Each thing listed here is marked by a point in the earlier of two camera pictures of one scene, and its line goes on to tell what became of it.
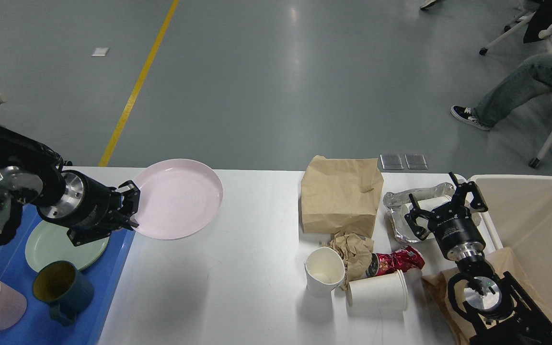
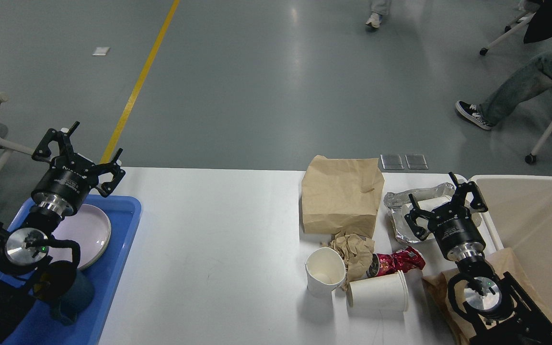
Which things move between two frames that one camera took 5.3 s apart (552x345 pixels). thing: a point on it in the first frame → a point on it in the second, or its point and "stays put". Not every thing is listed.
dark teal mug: (67, 291) stays put
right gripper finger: (410, 218) stays put
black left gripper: (84, 202) → (67, 180)
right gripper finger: (478, 201) stays put
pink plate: (178, 198) → (91, 228)
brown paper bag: (339, 195) stays put
